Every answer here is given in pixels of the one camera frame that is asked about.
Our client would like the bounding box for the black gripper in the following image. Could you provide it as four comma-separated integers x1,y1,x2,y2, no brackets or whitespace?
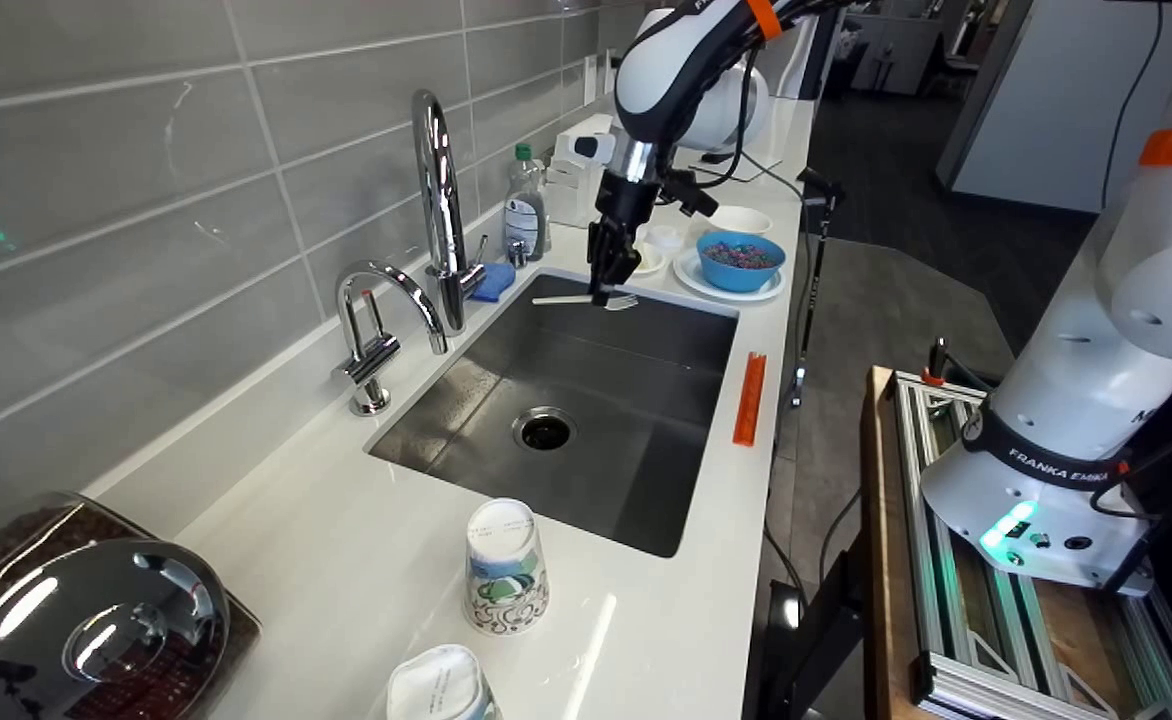
589,171,655,292

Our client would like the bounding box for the cream plastic fork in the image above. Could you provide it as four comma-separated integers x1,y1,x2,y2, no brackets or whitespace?
527,287,646,318

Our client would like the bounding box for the large white cup lid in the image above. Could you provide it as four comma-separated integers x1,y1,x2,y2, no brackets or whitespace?
709,201,778,238

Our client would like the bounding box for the patterned paper cup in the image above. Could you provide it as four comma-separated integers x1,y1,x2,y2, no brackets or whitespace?
384,639,502,720
460,496,551,635

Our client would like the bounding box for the white plate under bowl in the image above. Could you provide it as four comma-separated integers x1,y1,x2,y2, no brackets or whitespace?
670,244,793,307

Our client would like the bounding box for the green cap soap bottle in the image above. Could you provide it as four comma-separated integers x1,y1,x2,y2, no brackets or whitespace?
502,140,551,270

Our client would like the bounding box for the stainless steel sink basin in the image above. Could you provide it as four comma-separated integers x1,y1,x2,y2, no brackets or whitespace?
370,270,739,559

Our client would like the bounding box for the blue sponge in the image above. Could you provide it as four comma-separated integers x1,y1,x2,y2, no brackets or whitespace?
464,258,521,305

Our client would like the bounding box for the blue bowl with beads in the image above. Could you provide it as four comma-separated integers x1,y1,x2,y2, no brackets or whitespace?
698,227,793,294

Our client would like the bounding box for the tall chrome faucet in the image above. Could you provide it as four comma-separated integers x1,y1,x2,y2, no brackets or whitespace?
407,88,471,335

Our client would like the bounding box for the round metal sink drain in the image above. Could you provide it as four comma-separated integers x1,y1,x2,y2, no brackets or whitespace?
512,404,577,455

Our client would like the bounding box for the orange strip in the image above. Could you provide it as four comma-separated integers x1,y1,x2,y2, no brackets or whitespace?
730,348,772,453

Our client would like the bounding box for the small chrome faucet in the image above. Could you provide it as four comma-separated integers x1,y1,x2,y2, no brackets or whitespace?
333,256,457,415

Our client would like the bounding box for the wooden cart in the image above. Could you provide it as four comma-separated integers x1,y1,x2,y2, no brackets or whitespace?
856,358,1172,720

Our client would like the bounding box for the white background cabinet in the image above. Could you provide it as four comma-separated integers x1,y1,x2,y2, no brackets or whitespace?
936,0,1097,217

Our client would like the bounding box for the black tripod leg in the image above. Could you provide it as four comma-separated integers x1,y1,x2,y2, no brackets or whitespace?
739,545,874,720

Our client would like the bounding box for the shiny round pan lid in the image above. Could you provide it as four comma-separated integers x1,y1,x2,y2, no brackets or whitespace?
0,534,235,720

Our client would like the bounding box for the black camera stand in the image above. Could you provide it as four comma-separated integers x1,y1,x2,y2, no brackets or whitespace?
789,169,845,412

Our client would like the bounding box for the aluminium rail frame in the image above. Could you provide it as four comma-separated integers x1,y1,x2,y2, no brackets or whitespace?
897,368,1172,720

